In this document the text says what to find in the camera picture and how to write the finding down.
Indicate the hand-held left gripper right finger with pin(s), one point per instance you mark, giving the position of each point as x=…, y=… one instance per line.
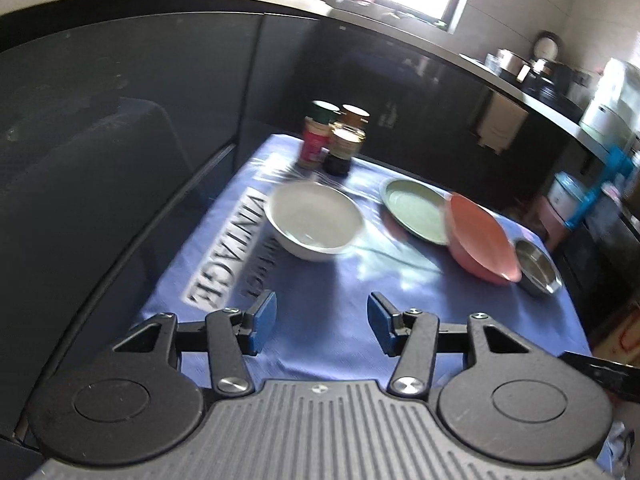
x=380, y=326

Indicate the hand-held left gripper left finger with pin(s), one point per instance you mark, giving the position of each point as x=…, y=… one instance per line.
x=262, y=321

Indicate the white bowl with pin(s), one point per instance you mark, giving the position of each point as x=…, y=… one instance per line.
x=310, y=215

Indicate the green plate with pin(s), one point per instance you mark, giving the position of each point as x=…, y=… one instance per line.
x=412, y=205

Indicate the pink plate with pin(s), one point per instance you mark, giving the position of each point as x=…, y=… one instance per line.
x=480, y=235

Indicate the stainless steel bowl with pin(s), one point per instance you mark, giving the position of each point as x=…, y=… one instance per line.
x=537, y=266

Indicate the blue printed tablecloth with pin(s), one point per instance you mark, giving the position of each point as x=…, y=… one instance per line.
x=325, y=295

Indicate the pink stool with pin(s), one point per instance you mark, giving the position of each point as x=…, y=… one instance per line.
x=547, y=220

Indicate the dark sauce bottle brown cap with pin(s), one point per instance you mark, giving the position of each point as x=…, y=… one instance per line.
x=344, y=152

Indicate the red spice bottle green cap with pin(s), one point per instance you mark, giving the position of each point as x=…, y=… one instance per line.
x=312, y=142

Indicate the light blue pot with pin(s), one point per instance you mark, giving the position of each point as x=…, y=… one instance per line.
x=565, y=195

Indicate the blue plastic stand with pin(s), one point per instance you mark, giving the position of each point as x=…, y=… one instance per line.
x=615, y=165

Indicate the white rice cooker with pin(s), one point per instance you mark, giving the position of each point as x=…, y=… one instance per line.
x=610, y=105

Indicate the steel pot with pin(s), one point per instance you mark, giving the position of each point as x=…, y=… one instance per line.
x=507, y=62

